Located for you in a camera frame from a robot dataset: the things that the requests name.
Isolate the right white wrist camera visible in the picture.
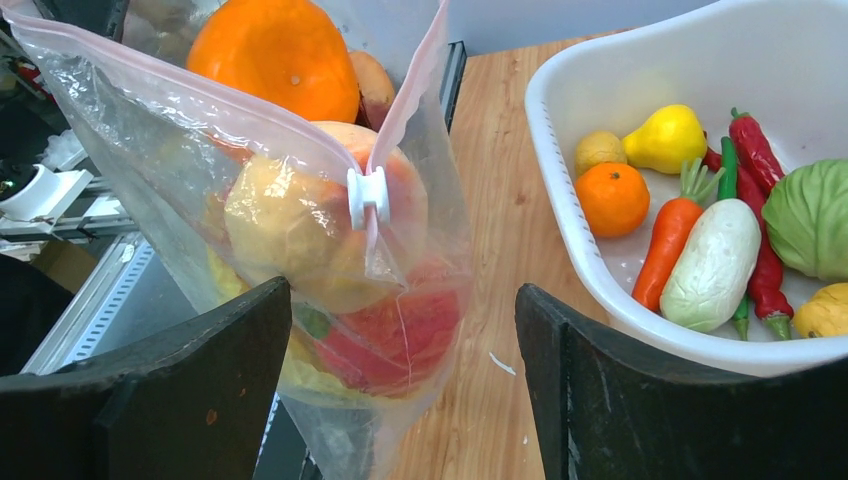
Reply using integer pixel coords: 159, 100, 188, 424
1, 164, 93, 236

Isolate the yellow napa cabbage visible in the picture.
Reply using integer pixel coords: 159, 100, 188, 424
251, 296, 372, 407

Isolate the yellow peach fruit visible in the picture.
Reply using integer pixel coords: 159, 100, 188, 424
219, 148, 428, 314

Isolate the small yellow potato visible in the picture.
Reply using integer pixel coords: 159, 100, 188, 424
575, 131, 627, 176

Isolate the red chili pepper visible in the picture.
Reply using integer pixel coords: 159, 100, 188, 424
703, 137, 794, 340
729, 107, 785, 197

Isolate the carrot with green stem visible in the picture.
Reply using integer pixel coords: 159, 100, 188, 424
631, 154, 724, 312

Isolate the orange fruit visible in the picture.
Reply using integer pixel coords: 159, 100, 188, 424
186, 0, 360, 123
575, 163, 651, 238

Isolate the red chili pepper left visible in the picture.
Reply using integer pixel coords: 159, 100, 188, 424
703, 137, 794, 340

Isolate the red apple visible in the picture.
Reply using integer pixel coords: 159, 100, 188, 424
314, 262, 471, 397

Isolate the white plastic basket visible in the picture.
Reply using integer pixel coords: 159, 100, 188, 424
525, 1, 847, 376

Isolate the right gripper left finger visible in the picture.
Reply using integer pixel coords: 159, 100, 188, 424
1, 277, 290, 479

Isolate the green round cabbage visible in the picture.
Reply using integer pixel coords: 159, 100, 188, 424
762, 159, 847, 282

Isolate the yellow lemon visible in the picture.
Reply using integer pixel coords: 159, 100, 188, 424
622, 104, 707, 175

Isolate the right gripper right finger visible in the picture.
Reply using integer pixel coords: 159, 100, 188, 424
515, 284, 847, 479

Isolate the yellow mango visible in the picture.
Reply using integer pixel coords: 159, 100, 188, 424
792, 282, 847, 338

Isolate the white daikon radish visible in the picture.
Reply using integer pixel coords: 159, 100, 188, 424
660, 198, 761, 333

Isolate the clear zip top bag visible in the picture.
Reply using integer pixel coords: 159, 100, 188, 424
1, 1, 471, 479

